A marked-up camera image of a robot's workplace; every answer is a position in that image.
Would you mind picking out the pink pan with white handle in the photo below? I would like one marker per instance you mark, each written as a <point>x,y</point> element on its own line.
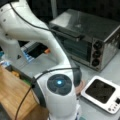
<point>79,88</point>

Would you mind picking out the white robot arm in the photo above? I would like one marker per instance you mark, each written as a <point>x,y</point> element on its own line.
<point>53,88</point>

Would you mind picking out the silver toaster oven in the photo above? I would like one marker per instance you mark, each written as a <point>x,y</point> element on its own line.
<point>91,40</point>

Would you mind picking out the grey storage bin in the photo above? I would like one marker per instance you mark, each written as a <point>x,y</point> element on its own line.
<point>28,76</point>

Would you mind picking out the white induction cooker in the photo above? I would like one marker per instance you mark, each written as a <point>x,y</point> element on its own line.
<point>103,93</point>

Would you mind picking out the wooden shelf cabinet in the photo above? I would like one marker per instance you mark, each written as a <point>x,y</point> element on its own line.
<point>12,91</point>

